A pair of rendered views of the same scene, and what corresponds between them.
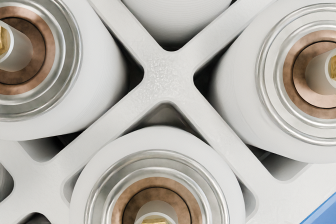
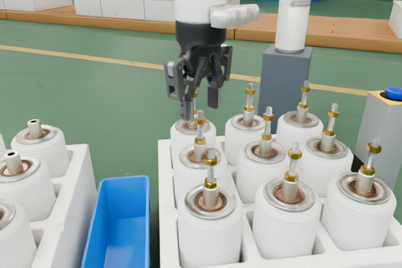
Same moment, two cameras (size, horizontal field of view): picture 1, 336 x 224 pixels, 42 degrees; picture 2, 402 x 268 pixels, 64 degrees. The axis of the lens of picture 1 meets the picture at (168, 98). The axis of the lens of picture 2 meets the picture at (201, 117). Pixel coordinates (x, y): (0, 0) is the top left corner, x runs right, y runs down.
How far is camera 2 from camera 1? 0.46 m
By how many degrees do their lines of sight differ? 65
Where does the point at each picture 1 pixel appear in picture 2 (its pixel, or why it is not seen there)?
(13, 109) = (248, 146)
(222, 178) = (200, 171)
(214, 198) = (196, 166)
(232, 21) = (246, 233)
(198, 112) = not seen: hidden behind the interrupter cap
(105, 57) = (252, 171)
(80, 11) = (268, 166)
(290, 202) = (168, 216)
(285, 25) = (233, 197)
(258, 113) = not seen: hidden behind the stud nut
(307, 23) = (230, 203)
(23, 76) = (256, 151)
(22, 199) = not seen: hidden behind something
